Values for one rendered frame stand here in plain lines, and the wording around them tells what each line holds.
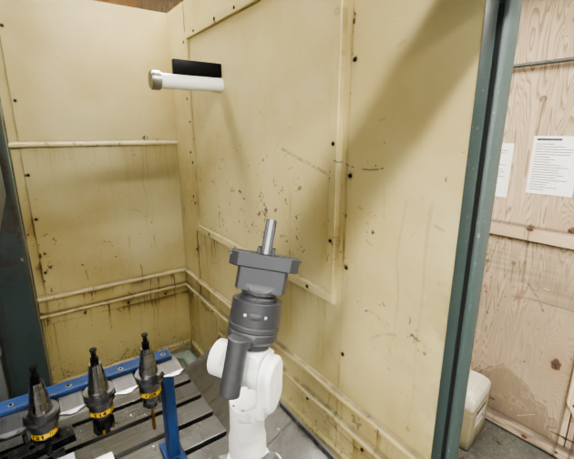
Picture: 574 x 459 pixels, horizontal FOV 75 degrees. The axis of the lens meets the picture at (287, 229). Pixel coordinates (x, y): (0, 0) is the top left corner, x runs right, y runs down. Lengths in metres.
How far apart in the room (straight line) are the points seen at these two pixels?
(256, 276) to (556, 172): 1.94
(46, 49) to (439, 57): 1.49
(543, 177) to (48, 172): 2.35
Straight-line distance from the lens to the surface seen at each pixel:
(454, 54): 0.75
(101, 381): 0.98
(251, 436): 0.77
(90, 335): 2.05
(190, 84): 1.37
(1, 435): 1.00
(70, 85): 1.84
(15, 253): 1.51
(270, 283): 0.63
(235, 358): 0.62
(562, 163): 2.35
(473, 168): 0.70
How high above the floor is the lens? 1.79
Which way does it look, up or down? 15 degrees down
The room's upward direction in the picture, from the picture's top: straight up
